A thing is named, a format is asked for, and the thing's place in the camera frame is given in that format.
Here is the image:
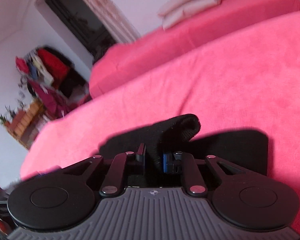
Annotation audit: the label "pink blanket bed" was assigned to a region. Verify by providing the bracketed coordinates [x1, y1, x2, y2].
[89, 0, 300, 98]
[19, 9, 300, 235]

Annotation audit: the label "dark window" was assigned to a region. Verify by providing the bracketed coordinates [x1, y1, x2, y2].
[45, 0, 116, 63]

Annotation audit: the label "patterned beige curtain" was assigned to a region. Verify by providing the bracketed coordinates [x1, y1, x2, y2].
[83, 0, 140, 43]

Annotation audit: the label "black pants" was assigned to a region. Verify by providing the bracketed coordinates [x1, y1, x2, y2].
[98, 114, 269, 187]

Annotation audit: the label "hanging clothes on rack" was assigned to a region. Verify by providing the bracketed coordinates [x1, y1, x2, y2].
[15, 46, 91, 119]

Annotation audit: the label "wooden shelf with items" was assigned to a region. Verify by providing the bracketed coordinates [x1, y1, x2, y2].
[0, 99, 46, 150]

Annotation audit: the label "pink blanket far bed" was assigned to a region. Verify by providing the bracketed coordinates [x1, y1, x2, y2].
[89, 0, 300, 98]

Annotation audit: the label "lower pale pink pillow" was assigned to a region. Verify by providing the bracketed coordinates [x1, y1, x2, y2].
[162, 0, 221, 30]

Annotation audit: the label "pink blanket near bed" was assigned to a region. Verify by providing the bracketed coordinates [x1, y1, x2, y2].
[19, 9, 300, 235]

